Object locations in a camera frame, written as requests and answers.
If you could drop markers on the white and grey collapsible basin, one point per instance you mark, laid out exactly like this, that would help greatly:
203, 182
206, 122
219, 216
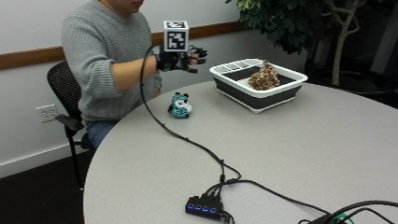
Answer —
257, 85

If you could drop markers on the green indoor tree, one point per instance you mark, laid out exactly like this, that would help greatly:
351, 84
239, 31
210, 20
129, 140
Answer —
310, 28

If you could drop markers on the brown spotted giraffe soft toy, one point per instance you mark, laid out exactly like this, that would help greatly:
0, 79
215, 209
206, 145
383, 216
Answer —
263, 77

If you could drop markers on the black office chair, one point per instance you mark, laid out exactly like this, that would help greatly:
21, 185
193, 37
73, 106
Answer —
68, 99

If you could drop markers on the wooden wall rail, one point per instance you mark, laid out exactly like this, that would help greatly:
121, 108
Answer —
41, 56

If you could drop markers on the teal spotted soft toy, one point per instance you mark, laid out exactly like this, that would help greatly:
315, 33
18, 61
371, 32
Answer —
179, 105

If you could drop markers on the the person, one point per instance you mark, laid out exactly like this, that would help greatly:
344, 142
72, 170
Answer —
108, 62

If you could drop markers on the white marker cube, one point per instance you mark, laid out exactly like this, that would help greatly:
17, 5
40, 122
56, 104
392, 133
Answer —
175, 35

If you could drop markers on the white wall outlet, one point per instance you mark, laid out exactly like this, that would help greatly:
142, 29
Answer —
46, 112

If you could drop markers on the black usb hub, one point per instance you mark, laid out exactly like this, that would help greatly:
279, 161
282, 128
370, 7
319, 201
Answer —
203, 207

